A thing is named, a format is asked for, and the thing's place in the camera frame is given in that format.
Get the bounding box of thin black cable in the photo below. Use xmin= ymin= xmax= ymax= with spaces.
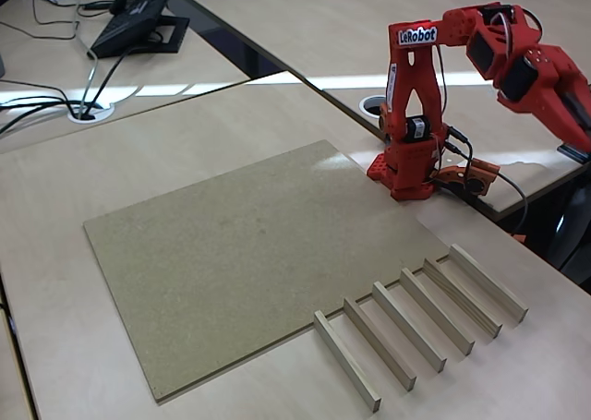
xmin=0 ymin=0 xmax=79 ymax=41

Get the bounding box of black plugged robot cable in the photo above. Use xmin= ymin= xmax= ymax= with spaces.
xmin=447 ymin=126 xmax=475 ymax=181
xmin=443 ymin=141 xmax=470 ymax=184

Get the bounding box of black phone cable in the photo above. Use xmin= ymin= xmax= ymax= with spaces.
xmin=81 ymin=45 xmax=139 ymax=116

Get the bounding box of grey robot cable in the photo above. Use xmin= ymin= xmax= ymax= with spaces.
xmin=496 ymin=173 xmax=529 ymax=235

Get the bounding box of black office chair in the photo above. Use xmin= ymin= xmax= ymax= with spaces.
xmin=547 ymin=174 xmax=591 ymax=296

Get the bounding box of empty white cable grommet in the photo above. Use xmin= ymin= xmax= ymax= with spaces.
xmin=358 ymin=95 xmax=387 ymax=117

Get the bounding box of black clamp-mounted stand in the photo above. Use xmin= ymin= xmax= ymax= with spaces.
xmin=556 ymin=140 xmax=591 ymax=165

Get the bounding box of pale grey-green cable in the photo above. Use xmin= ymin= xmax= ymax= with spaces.
xmin=72 ymin=0 xmax=101 ymax=116

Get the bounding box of wooden stick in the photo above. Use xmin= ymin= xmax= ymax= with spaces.
xmin=423 ymin=258 xmax=504 ymax=341
xmin=312 ymin=310 xmax=383 ymax=414
xmin=399 ymin=268 xmax=476 ymax=357
xmin=343 ymin=297 xmax=418 ymax=391
xmin=449 ymin=243 xmax=529 ymax=323
xmin=371 ymin=281 xmax=449 ymax=375

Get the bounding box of brown MDF board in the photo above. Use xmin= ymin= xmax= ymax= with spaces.
xmin=82 ymin=138 xmax=454 ymax=406

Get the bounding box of black desk phone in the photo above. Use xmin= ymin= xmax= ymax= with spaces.
xmin=89 ymin=0 xmax=191 ymax=60

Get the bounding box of white cable grommet with cables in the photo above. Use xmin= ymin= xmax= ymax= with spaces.
xmin=66 ymin=101 xmax=115 ymax=125

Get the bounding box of black desk cable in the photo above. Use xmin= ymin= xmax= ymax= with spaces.
xmin=0 ymin=95 xmax=79 ymax=138
xmin=0 ymin=78 xmax=78 ymax=116

